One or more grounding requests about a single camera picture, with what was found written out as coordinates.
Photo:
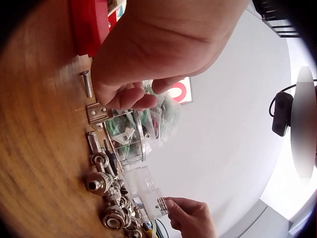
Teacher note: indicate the person's right thumb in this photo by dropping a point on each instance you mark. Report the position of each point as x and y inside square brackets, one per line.
[179, 204]

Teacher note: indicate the person's left hand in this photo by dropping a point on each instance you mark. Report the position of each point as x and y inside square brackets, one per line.
[158, 44]

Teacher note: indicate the pile of metal connectors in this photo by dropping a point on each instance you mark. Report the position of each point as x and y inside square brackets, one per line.
[109, 195]

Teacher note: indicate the clear plastic box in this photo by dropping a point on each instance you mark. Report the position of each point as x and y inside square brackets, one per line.
[151, 191]

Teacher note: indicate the person's left thumb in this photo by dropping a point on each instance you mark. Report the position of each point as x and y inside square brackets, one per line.
[167, 85]

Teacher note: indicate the silver metal bracket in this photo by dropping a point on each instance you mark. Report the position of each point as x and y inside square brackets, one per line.
[95, 112]

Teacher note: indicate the red and white card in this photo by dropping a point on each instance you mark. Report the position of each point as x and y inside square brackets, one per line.
[184, 93]

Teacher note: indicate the silver flat-head screw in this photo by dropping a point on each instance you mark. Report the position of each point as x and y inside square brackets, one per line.
[87, 84]

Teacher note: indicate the person's left fingers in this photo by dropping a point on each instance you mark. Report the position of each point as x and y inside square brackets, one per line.
[128, 98]

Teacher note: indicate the person's right hand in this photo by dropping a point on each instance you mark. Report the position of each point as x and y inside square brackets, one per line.
[195, 220]

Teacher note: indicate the clear bag of components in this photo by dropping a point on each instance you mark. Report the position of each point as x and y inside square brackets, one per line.
[163, 116]

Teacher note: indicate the clear round container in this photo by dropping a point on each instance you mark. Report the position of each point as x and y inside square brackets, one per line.
[125, 141]

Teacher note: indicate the silver anchor bolt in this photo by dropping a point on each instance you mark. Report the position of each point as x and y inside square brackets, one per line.
[92, 141]

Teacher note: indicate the person's right fingers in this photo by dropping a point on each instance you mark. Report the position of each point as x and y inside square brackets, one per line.
[177, 222]

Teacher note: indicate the red plastic box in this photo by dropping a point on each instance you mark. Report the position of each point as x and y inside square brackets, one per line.
[86, 27]

